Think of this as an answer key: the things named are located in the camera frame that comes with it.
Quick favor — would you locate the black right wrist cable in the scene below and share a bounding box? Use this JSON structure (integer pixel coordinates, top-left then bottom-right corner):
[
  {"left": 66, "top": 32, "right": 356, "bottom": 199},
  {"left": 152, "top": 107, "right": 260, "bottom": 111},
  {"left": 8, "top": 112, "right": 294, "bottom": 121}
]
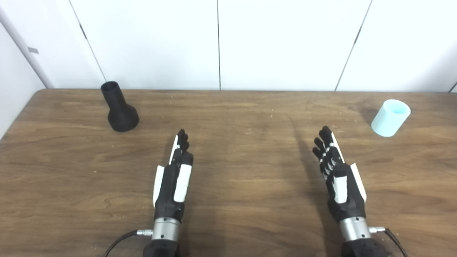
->
[{"left": 369, "top": 226, "right": 409, "bottom": 257}]

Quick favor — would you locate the black nozzle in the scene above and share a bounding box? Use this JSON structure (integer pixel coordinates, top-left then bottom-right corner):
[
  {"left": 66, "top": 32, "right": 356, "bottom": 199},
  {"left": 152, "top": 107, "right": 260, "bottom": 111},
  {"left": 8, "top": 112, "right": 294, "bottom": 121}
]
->
[{"left": 100, "top": 81, "right": 140, "bottom": 132}]

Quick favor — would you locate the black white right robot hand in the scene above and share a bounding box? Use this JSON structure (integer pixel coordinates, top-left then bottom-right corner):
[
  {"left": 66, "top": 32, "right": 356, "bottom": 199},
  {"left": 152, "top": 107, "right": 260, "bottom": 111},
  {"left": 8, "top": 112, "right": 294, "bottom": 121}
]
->
[{"left": 312, "top": 126, "right": 367, "bottom": 223}]

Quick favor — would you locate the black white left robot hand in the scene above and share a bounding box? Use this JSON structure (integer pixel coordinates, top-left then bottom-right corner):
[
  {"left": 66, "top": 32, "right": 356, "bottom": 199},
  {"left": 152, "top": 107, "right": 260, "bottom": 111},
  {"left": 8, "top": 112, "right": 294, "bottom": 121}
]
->
[{"left": 152, "top": 129, "right": 194, "bottom": 223}]

